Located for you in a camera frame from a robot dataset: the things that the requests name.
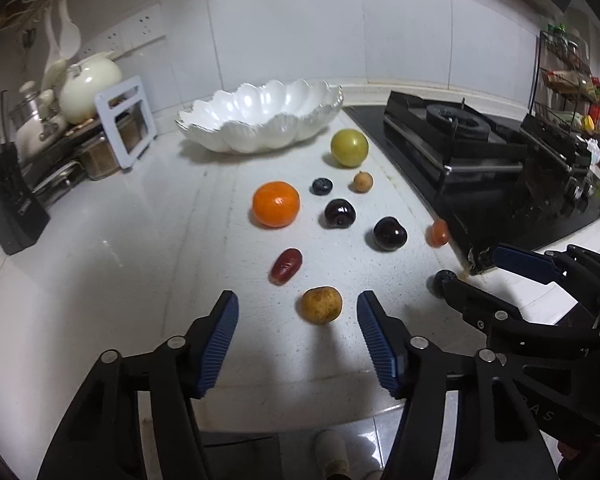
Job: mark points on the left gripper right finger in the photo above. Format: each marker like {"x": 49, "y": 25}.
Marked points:
{"x": 496, "y": 436}

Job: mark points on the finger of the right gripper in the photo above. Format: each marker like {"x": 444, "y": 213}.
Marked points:
{"x": 536, "y": 267}
{"x": 478, "y": 308}

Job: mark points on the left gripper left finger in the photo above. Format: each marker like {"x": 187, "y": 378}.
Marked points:
{"x": 99, "y": 435}

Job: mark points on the blueberry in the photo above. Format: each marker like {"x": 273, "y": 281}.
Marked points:
{"x": 321, "y": 186}
{"x": 440, "y": 280}

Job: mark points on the small red cherry tomato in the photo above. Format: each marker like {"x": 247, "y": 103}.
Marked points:
{"x": 438, "y": 233}

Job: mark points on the dark cherry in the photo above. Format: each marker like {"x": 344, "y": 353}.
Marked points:
{"x": 389, "y": 234}
{"x": 339, "y": 214}

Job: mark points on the large tan longan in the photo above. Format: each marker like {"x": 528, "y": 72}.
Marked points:
{"x": 321, "y": 305}

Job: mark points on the small tan longan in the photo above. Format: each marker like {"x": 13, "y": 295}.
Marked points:
{"x": 362, "y": 182}

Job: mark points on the green round plum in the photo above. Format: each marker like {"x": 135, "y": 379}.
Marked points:
{"x": 349, "y": 147}

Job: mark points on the orange tangerine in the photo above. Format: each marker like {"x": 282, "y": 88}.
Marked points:
{"x": 275, "y": 204}

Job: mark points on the black gas stove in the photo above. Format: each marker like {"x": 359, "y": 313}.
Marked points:
{"x": 491, "y": 179}

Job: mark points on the black knife block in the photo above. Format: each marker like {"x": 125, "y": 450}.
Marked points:
{"x": 23, "y": 218}

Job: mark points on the glass jar in rack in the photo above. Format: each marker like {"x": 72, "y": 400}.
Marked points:
{"x": 97, "y": 158}

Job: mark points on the white scalloped fruit bowl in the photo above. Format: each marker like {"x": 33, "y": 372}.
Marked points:
{"x": 253, "y": 120}

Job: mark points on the small white lidded pot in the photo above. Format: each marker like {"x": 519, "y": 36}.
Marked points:
{"x": 37, "y": 120}

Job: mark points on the cream ceramic teapot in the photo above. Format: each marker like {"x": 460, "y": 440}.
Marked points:
{"x": 83, "y": 81}

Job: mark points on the white rice spoon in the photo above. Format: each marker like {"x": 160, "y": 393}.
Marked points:
{"x": 70, "y": 39}

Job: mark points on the black wire spice rack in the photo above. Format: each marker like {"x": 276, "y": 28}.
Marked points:
{"x": 563, "y": 117}

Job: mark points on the white dish rack frame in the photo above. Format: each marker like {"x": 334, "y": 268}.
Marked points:
{"x": 126, "y": 120}

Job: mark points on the white wall socket panel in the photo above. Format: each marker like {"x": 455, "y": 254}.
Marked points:
{"x": 143, "y": 27}

